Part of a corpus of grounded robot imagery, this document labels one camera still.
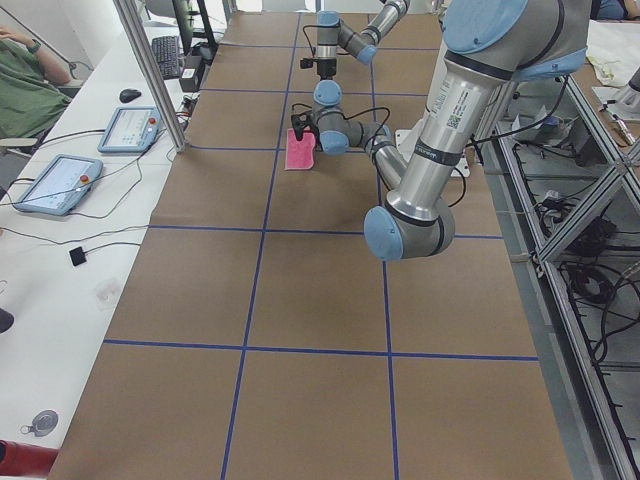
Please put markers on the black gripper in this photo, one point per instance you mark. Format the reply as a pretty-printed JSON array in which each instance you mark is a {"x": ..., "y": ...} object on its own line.
[{"x": 325, "y": 69}]

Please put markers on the pink towel with grey back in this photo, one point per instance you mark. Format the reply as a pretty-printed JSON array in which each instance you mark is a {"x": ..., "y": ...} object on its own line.
[{"x": 299, "y": 154}]

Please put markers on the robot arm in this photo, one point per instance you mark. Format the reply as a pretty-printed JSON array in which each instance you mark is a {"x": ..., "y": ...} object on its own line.
[
  {"x": 334, "y": 33},
  {"x": 487, "y": 44}
]

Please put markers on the black box on desk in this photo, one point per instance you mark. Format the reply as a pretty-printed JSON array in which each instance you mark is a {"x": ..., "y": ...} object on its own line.
[{"x": 192, "y": 74}]

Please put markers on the black keyboard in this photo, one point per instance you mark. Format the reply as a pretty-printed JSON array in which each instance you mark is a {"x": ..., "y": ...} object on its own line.
[{"x": 166, "y": 52}]

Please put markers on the black computer mouse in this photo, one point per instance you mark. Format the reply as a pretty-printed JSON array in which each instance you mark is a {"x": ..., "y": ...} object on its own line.
[{"x": 128, "y": 95}]

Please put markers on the far teach pendant tablet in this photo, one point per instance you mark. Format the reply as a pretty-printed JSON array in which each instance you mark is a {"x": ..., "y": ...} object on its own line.
[{"x": 131, "y": 130}]

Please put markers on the teach pendant tablet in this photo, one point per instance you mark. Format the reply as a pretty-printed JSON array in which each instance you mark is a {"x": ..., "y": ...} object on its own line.
[
  {"x": 61, "y": 186},
  {"x": 131, "y": 130}
]

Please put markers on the near teach pendant tablet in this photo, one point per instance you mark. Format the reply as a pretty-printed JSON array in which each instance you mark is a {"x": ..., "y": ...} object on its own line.
[{"x": 61, "y": 186}]

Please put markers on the person in green shirt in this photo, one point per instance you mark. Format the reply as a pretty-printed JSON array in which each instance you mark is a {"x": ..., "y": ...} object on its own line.
[{"x": 31, "y": 102}]

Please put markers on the small black square device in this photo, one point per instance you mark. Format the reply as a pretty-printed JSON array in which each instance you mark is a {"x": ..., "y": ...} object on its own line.
[{"x": 77, "y": 256}]

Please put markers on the round grey metal disc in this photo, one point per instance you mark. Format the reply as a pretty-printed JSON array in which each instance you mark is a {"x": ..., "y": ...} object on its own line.
[{"x": 42, "y": 424}]

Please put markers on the aluminium frame post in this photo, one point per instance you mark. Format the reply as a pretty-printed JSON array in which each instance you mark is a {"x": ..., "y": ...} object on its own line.
[{"x": 139, "y": 42}]

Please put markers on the aluminium frame rack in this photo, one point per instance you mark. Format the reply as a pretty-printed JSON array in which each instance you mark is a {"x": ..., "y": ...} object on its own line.
[{"x": 566, "y": 189}]

